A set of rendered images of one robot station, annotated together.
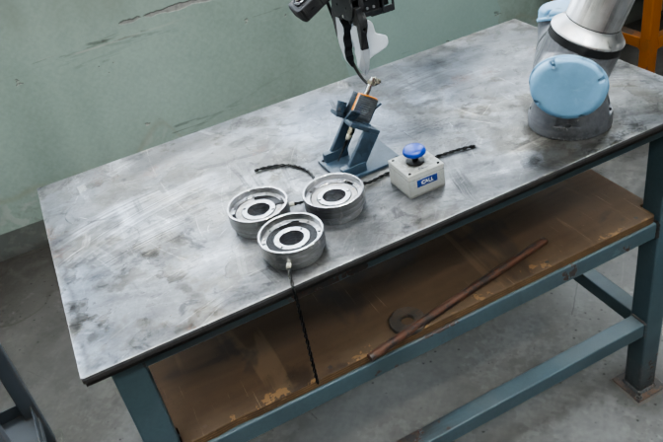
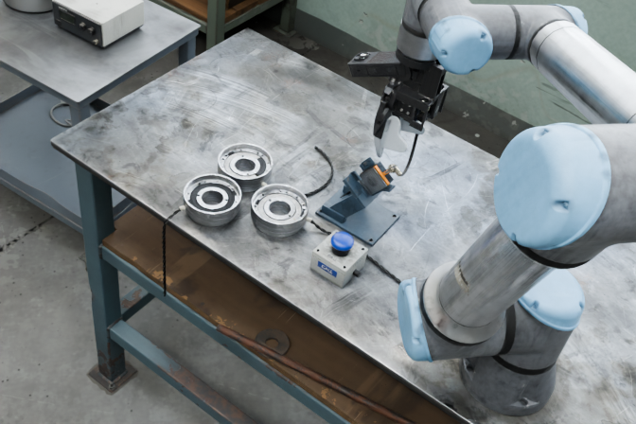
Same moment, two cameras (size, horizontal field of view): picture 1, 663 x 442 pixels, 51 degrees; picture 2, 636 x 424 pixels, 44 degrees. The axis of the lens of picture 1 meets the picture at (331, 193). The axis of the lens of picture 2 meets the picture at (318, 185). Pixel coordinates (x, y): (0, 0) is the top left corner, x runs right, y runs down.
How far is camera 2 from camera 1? 0.99 m
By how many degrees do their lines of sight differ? 40
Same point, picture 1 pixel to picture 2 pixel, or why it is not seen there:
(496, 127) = not seen: hidden behind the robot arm
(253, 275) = (175, 192)
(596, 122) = (485, 393)
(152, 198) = (256, 97)
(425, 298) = (307, 350)
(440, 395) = not seen: outside the picture
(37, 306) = not seen: hidden behind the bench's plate
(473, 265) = (367, 379)
